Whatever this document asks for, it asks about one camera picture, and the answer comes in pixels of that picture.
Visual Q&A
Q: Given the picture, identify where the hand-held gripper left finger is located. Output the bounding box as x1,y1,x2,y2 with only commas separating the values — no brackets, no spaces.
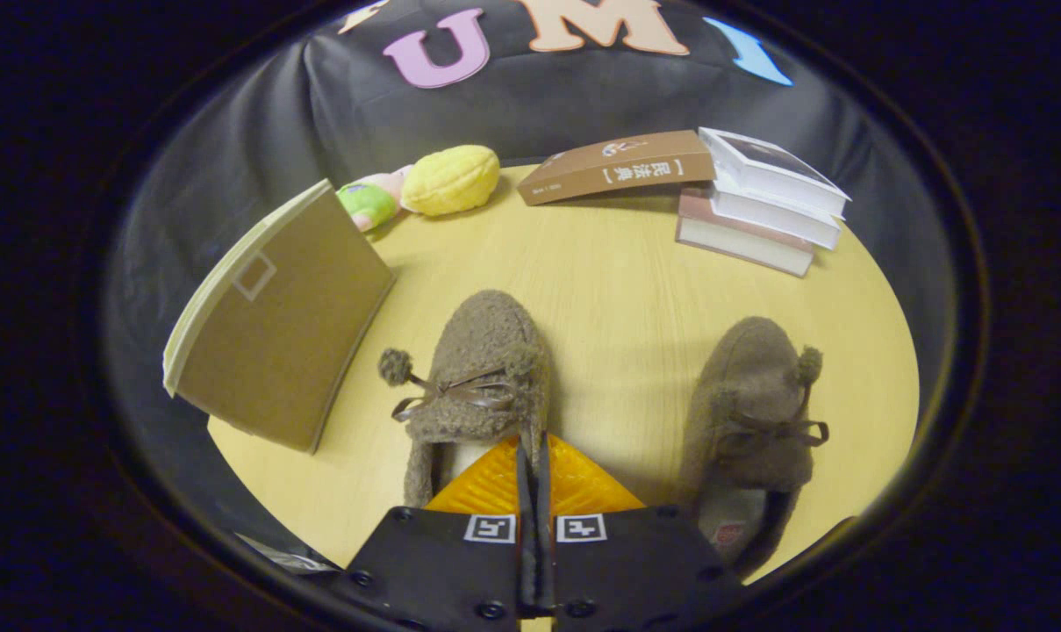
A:
344,436,538,632

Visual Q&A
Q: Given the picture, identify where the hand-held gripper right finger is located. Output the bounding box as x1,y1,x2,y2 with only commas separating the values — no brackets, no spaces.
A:
539,436,748,632

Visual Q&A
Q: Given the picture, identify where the brown fuzzy shoe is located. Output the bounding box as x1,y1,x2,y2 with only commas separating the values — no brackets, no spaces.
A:
377,290,556,510
675,316,831,580

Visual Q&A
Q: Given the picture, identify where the beige fabric storage box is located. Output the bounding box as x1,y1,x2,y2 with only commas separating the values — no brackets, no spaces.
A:
161,178,397,456

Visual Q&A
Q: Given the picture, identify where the pinkish brown book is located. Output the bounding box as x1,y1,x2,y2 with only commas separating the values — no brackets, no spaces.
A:
676,186,816,278

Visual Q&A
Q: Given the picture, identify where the yellow round plush toy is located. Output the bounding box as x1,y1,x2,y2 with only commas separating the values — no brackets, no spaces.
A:
401,145,501,218

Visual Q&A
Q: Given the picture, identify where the pink and green plush toy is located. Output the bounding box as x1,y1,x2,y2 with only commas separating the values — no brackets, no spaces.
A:
335,165,415,233

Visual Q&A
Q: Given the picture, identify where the white book with portrait cover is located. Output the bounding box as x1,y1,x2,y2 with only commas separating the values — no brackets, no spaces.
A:
699,126,851,219

